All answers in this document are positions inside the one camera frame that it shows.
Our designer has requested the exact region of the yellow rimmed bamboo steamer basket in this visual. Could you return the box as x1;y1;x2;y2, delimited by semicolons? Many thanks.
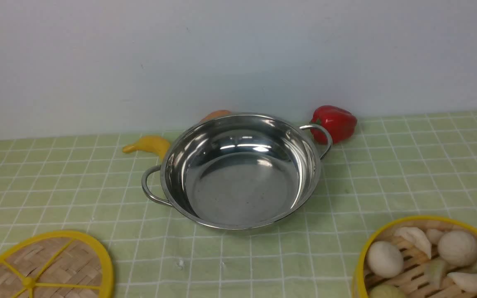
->
352;216;477;298

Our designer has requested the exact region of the yellow rimmed woven steamer lid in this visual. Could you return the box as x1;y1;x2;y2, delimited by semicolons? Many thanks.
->
0;230;114;298

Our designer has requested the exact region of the orange toy food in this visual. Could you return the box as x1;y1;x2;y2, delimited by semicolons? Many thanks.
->
200;110;232;123

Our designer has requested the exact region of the yellow toy banana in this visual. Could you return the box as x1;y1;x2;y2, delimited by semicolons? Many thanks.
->
122;135;171;160

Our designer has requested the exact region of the red bell pepper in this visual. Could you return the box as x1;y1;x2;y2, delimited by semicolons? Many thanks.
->
310;105;358;144

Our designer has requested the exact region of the green checkered tablecloth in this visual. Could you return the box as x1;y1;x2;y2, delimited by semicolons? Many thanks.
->
0;110;477;298

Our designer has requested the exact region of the white dumpling upper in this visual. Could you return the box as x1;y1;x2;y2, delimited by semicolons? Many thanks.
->
393;226;432;259

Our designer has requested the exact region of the white dumpling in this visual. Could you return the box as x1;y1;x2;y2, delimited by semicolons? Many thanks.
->
393;226;432;259
447;272;477;293

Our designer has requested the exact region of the pale green dumpling bottom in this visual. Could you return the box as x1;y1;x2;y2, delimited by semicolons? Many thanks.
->
368;284;407;298

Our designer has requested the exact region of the round white bun right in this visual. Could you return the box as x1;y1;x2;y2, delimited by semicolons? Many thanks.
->
437;230;477;267

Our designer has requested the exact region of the white dumpling lower right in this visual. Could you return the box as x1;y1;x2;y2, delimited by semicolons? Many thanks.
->
447;272;477;293

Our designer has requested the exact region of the stainless steel two-handled pot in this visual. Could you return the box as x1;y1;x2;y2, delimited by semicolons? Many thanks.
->
141;113;333;230

